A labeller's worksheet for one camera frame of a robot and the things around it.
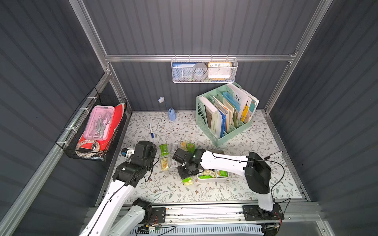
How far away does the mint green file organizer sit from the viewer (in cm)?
90

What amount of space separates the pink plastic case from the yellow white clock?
602mm

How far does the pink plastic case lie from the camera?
703mm

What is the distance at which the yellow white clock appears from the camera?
35.4 inches
